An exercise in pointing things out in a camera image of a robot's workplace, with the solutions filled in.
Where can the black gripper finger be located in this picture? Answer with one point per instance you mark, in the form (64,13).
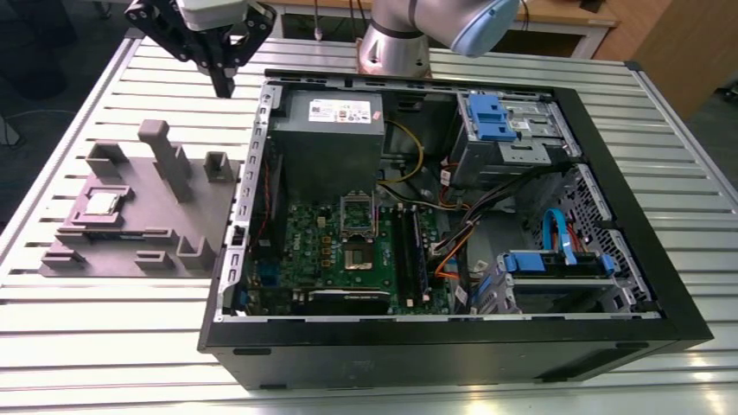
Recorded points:
(167,34)
(256,26)

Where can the silver CPU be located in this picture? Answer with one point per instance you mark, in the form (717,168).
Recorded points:
(103,204)

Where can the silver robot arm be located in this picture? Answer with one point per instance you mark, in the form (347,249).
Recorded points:
(393,47)

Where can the CPU socket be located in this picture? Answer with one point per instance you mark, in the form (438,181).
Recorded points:
(360,257)

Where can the black office chair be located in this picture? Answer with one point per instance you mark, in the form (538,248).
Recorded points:
(40,82)

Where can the grey power supply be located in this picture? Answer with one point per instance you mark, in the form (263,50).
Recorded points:
(328,160)

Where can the black case fan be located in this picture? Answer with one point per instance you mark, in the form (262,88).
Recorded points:
(272,203)

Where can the grey parts rack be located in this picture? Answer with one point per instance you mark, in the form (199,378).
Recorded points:
(144,225)

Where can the blue plastic drive rails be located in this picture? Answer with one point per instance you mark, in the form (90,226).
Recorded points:
(490,108)

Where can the green motherboard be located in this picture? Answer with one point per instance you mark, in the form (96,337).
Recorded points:
(299,225)

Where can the dark RAM stick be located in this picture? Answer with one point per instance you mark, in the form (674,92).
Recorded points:
(124,236)

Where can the metal locking lever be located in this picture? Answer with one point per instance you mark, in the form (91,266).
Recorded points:
(378,220)

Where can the grey metal drive cage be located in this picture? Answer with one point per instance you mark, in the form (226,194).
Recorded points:
(519,153)

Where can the blue board connector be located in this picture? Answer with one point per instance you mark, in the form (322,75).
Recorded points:
(268,273)

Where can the black RAM slot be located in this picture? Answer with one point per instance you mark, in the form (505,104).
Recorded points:
(401,255)
(414,255)
(407,255)

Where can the black graphics card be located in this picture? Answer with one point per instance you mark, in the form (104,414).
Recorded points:
(346,300)

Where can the blue disk carrier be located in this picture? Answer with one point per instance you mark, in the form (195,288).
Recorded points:
(525,263)

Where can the wooden cabinet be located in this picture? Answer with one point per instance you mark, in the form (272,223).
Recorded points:
(681,52)

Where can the grey metal disk bay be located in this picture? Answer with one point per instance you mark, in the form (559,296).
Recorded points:
(554,285)

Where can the black PC case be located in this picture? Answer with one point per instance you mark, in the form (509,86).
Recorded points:
(403,359)

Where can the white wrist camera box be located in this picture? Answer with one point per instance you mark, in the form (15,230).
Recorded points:
(210,15)

